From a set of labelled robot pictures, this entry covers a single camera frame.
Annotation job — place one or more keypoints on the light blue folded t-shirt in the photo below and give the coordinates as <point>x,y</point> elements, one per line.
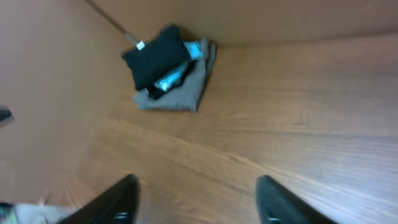
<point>176,74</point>

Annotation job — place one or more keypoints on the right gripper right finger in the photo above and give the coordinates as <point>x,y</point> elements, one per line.
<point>278,205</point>

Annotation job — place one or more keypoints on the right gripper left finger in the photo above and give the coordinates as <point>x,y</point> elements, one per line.
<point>117,205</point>

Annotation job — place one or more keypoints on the grey folded t-shirt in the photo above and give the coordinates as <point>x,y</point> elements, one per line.
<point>188,95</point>

